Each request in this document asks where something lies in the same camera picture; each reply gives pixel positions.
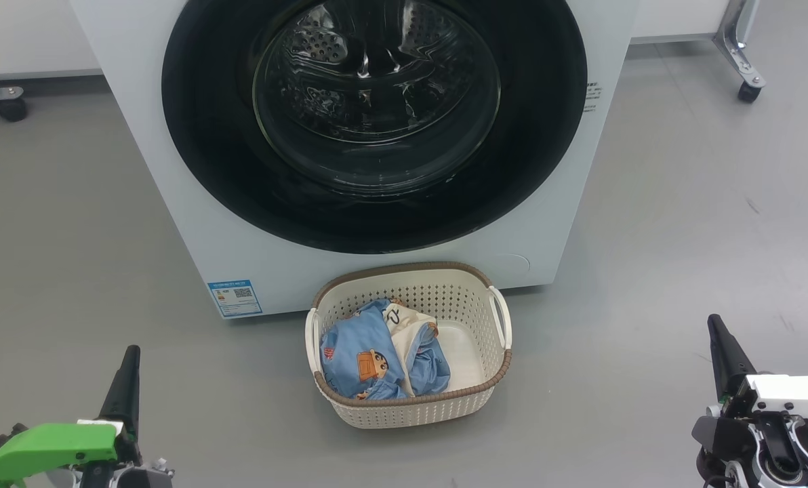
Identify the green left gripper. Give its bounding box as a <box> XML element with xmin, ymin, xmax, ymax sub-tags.
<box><xmin>0</xmin><ymin>345</ymin><xmax>174</xmax><ymax>488</ymax></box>

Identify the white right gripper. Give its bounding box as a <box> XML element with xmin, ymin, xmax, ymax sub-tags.
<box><xmin>692</xmin><ymin>314</ymin><xmax>808</xmax><ymax>488</ymax></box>

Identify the blue cartoon print garment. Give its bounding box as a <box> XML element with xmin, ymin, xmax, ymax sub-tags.
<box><xmin>319</xmin><ymin>298</ymin><xmax>451</xmax><ymax>401</ymax></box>

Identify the round black glass washer door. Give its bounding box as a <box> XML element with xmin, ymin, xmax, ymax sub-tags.
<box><xmin>161</xmin><ymin>0</ymin><xmax>588</xmax><ymax>255</ymax></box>

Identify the cream and blue garment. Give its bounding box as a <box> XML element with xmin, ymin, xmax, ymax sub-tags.
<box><xmin>384</xmin><ymin>303</ymin><xmax>440</xmax><ymax>397</ymax></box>

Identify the white front-load washing machine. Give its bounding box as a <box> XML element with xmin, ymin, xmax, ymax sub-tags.
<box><xmin>68</xmin><ymin>0</ymin><xmax>642</xmax><ymax>319</ymax></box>

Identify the blue energy label sticker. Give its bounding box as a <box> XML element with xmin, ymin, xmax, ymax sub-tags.
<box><xmin>207</xmin><ymin>279</ymin><xmax>264</xmax><ymax>319</ymax></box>

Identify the cream perforated laundry basket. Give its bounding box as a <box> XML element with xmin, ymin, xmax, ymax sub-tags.
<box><xmin>304</xmin><ymin>261</ymin><xmax>513</xmax><ymax>429</ymax></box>

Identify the metal partition leg with caster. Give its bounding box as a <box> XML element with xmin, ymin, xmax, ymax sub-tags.
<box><xmin>712</xmin><ymin>0</ymin><xmax>767</xmax><ymax>104</ymax></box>

